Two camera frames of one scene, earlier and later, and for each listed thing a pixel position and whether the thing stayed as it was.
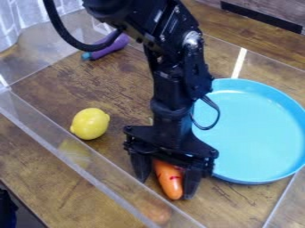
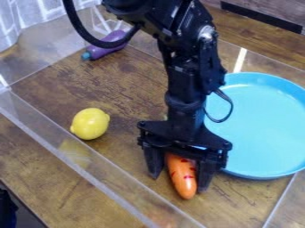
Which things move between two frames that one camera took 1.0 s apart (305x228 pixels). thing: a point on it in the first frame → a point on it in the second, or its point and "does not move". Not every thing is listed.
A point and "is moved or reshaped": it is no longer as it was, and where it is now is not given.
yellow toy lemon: [90, 123] does not move
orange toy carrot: [170, 176] is moved or reshaped
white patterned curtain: [22, 14] does not move
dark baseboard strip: [263, 17] does not move
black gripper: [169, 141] → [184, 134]
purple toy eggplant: [120, 44] does not move
